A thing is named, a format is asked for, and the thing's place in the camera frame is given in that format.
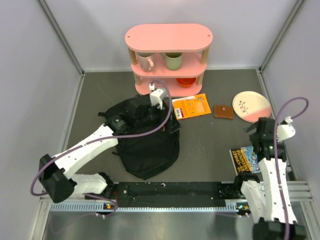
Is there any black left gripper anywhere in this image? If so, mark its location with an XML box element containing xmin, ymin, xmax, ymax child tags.
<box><xmin>135</xmin><ymin>100</ymin><xmax>182</xmax><ymax>134</ymax></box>

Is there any black yellow treehouse book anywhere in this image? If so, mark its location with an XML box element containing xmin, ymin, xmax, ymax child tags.
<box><xmin>229</xmin><ymin>146</ymin><xmax>261</xmax><ymax>175</ymax></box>

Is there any black student backpack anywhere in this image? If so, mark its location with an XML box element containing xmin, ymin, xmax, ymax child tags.
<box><xmin>98</xmin><ymin>94</ymin><xmax>180</xmax><ymax>180</ymax></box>

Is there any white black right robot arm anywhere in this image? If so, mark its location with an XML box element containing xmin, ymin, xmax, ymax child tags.
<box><xmin>233</xmin><ymin>116</ymin><xmax>307</xmax><ymax>240</ymax></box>

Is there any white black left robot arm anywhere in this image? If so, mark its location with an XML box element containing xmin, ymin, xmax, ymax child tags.
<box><xmin>37</xmin><ymin>101</ymin><xmax>181</xmax><ymax>203</ymax></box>

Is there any pink and cream plate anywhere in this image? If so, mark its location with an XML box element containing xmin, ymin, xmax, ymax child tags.
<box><xmin>232</xmin><ymin>91</ymin><xmax>272</xmax><ymax>123</ymax></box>

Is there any orange paperback book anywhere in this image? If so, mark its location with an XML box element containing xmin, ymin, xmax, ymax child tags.
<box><xmin>172</xmin><ymin>93</ymin><xmax>212</xmax><ymax>120</ymax></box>

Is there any brown leather wallet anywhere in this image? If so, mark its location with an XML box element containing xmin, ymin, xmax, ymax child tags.
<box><xmin>213</xmin><ymin>104</ymin><xmax>234</xmax><ymax>120</ymax></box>

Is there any clear drinking glass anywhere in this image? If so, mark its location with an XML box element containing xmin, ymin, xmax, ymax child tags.
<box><xmin>151</xmin><ymin>79</ymin><xmax>166</xmax><ymax>90</ymax></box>

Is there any orange plastic bowl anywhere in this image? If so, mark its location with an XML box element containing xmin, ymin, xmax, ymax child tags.
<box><xmin>176</xmin><ymin>77</ymin><xmax>197</xmax><ymax>88</ymax></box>

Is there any green mug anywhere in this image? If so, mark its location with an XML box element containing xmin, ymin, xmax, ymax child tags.
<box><xmin>160</xmin><ymin>52</ymin><xmax>183</xmax><ymax>71</ymax></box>

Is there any pink mug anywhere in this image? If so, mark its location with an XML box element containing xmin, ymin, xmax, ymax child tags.
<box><xmin>137</xmin><ymin>52</ymin><xmax>155</xmax><ymax>73</ymax></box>

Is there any pink wooden shelf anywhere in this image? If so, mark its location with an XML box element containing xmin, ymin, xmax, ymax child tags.
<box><xmin>124</xmin><ymin>23</ymin><xmax>214</xmax><ymax>98</ymax></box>

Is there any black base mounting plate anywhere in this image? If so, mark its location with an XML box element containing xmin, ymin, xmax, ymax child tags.
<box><xmin>99</xmin><ymin>181</ymin><xmax>245</xmax><ymax>208</ymax></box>

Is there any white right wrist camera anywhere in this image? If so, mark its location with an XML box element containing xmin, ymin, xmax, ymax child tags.
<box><xmin>276</xmin><ymin>116</ymin><xmax>296</xmax><ymax>142</ymax></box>

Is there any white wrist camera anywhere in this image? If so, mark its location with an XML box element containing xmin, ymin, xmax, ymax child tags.
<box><xmin>276</xmin><ymin>116</ymin><xmax>296</xmax><ymax>142</ymax></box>
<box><xmin>149</xmin><ymin>83</ymin><xmax>167</xmax><ymax>110</ymax></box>

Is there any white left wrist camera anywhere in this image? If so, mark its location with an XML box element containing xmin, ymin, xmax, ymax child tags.
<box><xmin>149</xmin><ymin>83</ymin><xmax>167</xmax><ymax>110</ymax></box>

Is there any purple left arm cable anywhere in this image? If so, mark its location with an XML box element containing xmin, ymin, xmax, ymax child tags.
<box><xmin>30</xmin><ymin>79</ymin><xmax>173</xmax><ymax>217</ymax></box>

